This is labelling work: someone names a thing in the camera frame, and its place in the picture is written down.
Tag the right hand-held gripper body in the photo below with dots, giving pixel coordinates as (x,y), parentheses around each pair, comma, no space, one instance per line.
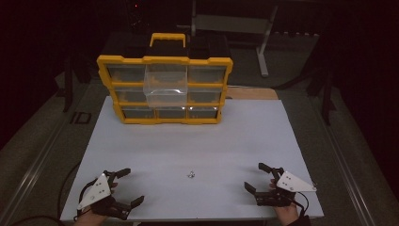
(290,183)

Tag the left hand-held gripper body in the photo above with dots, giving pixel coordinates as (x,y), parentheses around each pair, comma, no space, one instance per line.
(95,192)

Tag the small silver metal screw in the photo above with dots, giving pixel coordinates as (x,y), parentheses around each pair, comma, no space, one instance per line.
(190,174)

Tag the clear plastic drawer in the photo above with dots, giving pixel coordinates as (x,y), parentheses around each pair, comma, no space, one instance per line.
(165,91)

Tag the yellow black organizer case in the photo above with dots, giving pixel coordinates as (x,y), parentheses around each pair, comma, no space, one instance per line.
(166,47)

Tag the person's left hand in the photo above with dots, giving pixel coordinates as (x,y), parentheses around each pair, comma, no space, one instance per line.
(88,217)

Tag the person's right hand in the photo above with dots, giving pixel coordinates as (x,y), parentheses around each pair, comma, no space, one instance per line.
(287,214)

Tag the brown wooden board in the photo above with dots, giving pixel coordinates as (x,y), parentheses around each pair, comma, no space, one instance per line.
(252,93)

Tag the dark metal stand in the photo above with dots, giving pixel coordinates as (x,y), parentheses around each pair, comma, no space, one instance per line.
(67,84)
(327,97)

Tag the closed clear organizer drawers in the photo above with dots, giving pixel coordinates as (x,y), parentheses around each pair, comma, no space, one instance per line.
(205,75)

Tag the grey metal stand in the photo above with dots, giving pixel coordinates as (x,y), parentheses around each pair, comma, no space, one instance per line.
(233,23)

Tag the metal floor rail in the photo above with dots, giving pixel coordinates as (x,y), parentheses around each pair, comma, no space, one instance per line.
(31,169)
(345,163)

